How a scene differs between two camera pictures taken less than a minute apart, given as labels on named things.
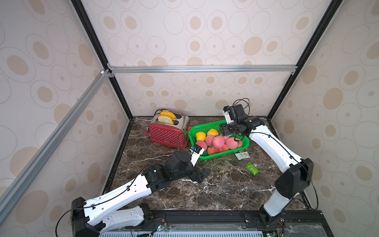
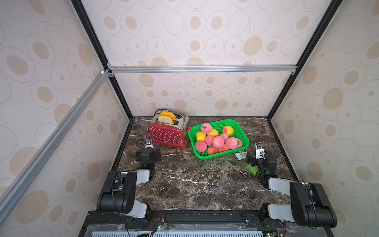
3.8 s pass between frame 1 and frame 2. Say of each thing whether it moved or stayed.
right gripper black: moved
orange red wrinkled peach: stayed
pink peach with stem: stayed
